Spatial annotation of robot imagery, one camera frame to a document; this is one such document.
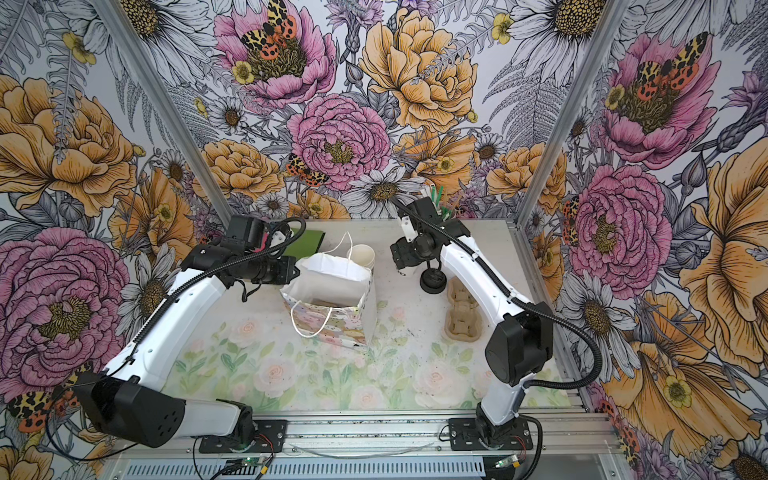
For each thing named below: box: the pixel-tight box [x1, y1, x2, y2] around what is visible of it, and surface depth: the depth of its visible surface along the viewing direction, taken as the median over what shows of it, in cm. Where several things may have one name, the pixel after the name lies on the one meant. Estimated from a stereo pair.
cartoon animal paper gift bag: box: [281, 254, 379, 347], surface depth 80 cm
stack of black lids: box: [420, 268, 447, 294], surface depth 104 cm
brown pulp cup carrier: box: [444, 276, 483, 342], surface depth 93 cm
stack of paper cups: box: [347, 244, 376, 268], surface depth 97 cm
